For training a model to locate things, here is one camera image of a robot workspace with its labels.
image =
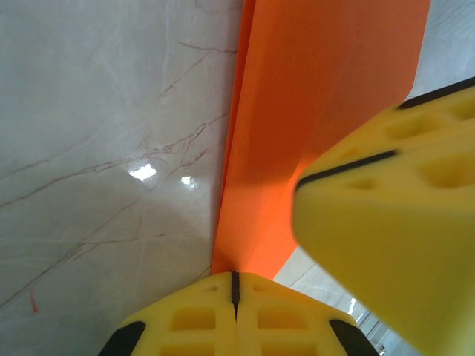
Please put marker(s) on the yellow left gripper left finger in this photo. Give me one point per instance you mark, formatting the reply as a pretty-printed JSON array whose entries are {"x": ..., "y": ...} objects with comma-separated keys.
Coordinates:
[{"x": 193, "y": 319}]

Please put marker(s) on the orange paper sheet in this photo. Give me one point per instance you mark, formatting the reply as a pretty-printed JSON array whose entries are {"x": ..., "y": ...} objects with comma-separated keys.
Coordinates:
[{"x": 315, "y": 92}]

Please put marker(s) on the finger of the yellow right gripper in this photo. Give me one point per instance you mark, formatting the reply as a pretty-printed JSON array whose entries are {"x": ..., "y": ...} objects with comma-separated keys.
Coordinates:
[
  {"x": 389, "y": 241},
  {"x": 415, "y": 126}
]

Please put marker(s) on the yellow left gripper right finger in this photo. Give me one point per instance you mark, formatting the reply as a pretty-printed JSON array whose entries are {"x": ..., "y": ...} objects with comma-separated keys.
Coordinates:
[{"x": 289, "y": 319}]

